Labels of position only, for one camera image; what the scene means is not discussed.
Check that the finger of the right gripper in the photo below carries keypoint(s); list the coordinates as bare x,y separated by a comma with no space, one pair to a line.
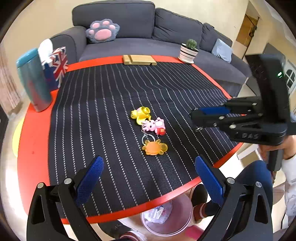
212,121
215,110

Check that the yellow toy keychain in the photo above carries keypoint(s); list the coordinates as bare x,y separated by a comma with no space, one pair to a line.
141,114

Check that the orange turtle toy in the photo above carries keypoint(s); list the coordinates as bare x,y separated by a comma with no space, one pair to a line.
153,148

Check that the pink pig toy keychain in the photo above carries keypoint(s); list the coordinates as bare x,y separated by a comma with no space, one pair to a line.
157,126

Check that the dark grey sofa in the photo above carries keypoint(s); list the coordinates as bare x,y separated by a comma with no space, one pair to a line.
147,30

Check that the paw shaped cushion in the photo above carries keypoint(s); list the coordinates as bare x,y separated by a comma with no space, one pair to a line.
102,31

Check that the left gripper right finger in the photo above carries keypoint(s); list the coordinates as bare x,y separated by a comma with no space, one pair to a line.
244,212

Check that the right foot black shoe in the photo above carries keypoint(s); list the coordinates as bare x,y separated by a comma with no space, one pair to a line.
201,208

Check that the union jack tissue box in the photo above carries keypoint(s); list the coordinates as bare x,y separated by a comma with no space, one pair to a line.
54,63

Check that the purple trash bin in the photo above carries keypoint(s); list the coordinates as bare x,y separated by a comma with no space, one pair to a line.
170,218

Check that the left foot black shoe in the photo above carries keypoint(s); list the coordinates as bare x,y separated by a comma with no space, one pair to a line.
119,231

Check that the foot black shoe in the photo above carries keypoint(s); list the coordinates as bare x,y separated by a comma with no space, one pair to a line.
119,231
201,208

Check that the teal thermos bottle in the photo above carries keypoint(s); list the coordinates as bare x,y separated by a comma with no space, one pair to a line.
32,77

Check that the black striped table mat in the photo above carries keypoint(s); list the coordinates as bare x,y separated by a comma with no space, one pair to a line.
129,129

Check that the wooden block stand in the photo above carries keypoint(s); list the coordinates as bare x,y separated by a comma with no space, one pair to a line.
139,60

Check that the light blue cushion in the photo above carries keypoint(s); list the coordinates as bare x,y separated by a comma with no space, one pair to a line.
222,51

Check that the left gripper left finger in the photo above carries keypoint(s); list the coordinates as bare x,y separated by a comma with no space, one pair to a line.
44,222

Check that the potted cactus striped pot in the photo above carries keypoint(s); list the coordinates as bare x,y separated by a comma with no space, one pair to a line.
188,51

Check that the person right hand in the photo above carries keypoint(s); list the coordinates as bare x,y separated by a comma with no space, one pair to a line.
288,147

